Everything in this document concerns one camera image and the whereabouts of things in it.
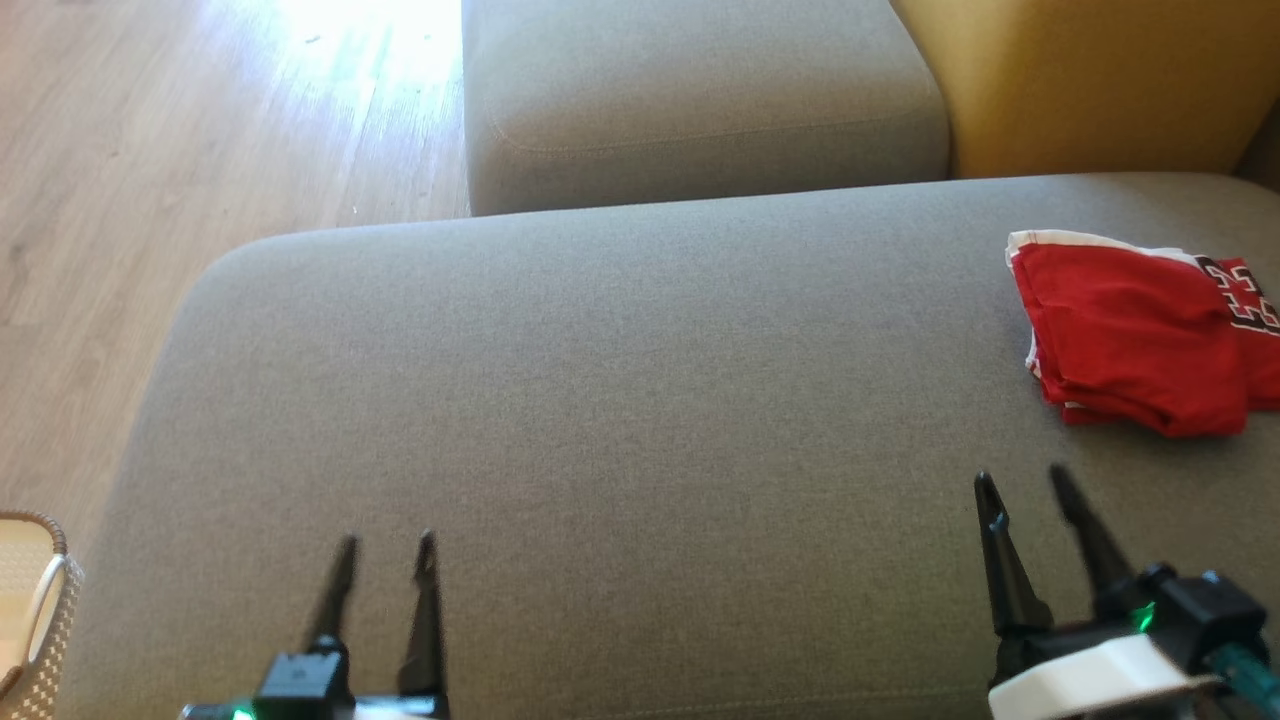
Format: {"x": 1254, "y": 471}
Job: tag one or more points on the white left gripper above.
{"x": 400, "y": 708}

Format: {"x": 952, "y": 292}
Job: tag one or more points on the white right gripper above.
{"x": 1090, "y": 680}

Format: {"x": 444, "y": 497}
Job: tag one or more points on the red lettered basketball jersey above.
{"x": 1130, "y": 330}

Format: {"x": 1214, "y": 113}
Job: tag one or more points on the white woven laundry basket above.
{"x": 40, "y": 620}

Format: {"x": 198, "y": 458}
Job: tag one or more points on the long yellow sofa cushion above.
{"x": 1100, "y": 80}

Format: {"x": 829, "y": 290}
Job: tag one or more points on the grey sofa ottoman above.
{"x": 700, "y": 90}

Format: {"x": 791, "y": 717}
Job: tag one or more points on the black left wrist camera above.
{"x": 300, "y": 685}

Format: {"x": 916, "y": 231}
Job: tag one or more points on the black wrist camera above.
{"x": 1190, "y": 610}
{"x": 300, "y": 685}

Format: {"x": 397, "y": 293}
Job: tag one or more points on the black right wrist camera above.
{"x": 1190, "y": 610}

